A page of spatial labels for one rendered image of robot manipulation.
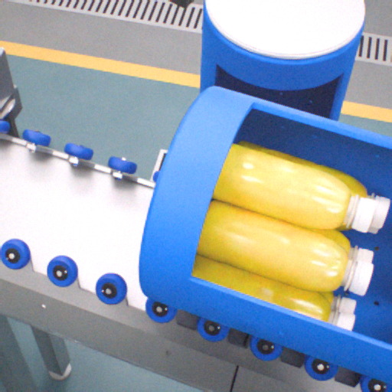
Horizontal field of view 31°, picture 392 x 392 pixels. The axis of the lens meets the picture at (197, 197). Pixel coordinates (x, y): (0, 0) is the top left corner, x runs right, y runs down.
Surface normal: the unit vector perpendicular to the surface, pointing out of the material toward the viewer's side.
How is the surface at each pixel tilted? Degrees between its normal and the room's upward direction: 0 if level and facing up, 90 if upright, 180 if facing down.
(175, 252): 63
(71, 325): 70
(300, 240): 3
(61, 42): 0
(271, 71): 90
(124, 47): 0
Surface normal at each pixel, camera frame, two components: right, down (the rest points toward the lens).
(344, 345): -0.39, 0.67
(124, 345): -0.32, 0.51
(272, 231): 0.01, -0.54
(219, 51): -0.79, 0.48
